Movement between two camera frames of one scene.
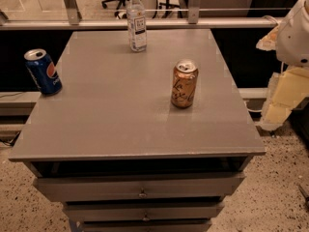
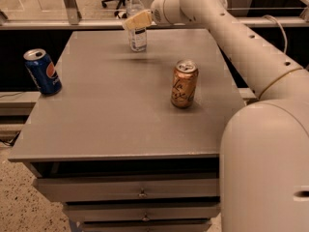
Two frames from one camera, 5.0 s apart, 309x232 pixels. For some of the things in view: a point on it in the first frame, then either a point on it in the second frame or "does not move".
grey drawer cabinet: (154, 140) does not move
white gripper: (294, 39) to (157, 14)
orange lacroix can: (183, 83) does not move
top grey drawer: (89, 188) does not move
